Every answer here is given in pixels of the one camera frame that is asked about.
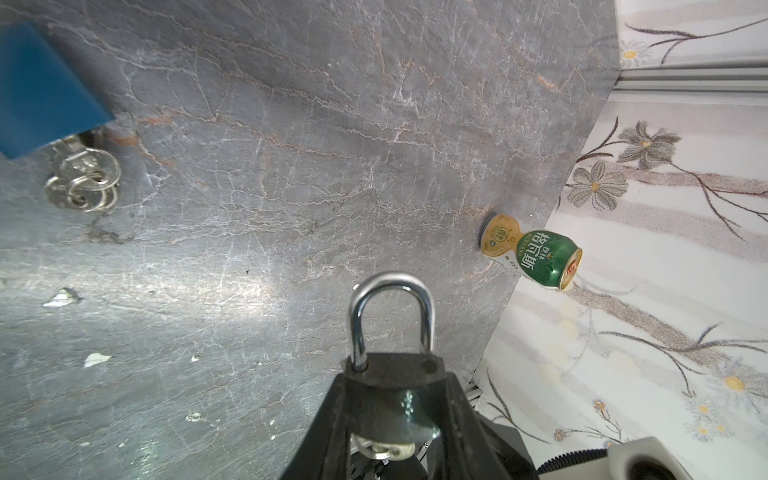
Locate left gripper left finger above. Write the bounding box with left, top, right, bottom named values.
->
left=280, top=374, right=350, bottom=480

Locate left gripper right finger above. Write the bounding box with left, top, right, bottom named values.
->
left=442, top=372, right=539, bottom=479

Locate silver key set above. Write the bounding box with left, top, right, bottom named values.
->
left=350, top=434, right=416, bottom=461
left=44, top=135, right=122, bottom=213

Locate small black padlock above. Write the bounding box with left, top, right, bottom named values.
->
left=345, top=272, right=445, bottom=444

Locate blue padlock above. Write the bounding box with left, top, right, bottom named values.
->
left=1, top=22, right=114, bottom=160

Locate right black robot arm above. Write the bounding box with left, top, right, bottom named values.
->
left=476, top=413, right=607, bottom=479

